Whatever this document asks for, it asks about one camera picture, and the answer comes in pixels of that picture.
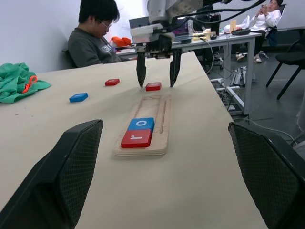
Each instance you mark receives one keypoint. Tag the black chair behind grey person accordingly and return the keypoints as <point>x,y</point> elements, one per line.
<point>70,59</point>

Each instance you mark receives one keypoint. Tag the black office chair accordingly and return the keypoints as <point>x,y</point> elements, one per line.
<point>290,58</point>

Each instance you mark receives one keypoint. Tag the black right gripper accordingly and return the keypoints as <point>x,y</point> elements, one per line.
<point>162,47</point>

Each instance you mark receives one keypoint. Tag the wooden letter tray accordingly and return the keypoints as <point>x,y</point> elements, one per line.
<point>164,143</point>

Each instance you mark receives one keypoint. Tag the black flat case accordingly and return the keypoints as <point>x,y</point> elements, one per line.
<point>240,31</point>

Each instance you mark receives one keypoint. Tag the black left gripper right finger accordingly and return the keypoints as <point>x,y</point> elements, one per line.
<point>274,186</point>

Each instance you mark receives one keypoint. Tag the person in grey sweatshirt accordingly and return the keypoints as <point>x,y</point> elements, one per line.
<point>83,47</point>

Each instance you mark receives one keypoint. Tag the yellow box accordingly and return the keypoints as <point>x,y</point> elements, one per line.
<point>233,25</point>

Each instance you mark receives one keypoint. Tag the green crumpled cloth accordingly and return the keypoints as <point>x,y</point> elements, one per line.
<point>12,81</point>

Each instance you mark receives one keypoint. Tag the grey laptop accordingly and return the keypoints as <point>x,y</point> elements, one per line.
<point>139,22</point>

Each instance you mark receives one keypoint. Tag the person in white top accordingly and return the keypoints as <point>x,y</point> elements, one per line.
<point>262,19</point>

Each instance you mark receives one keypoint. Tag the blue letter o block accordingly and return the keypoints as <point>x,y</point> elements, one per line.
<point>133,125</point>

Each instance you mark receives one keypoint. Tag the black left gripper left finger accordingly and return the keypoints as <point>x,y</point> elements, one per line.
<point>47,186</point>

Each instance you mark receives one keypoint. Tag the silver metal parts on floor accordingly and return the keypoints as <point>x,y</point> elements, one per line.
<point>240,76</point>

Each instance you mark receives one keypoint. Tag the laptop with purple screen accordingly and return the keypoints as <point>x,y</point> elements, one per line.
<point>181,31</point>

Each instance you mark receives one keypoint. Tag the red letter b block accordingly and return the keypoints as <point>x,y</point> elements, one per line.
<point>153,87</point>

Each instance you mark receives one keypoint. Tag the red letter r block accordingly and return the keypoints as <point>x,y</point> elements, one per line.
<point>128,140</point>

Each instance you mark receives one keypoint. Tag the orange bag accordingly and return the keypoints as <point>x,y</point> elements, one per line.
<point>119,41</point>

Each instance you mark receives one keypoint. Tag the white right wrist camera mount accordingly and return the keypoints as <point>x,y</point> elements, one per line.
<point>143,32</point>

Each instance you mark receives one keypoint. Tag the red letter o block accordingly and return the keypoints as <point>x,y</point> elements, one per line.
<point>112,82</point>

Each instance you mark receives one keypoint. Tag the blue letter t block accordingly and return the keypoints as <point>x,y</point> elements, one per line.
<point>78,97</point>

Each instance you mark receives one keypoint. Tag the black bag on desk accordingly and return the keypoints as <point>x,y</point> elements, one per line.
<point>209,22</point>

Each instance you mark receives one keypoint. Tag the white office desk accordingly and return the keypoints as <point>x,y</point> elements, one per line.
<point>238,38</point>

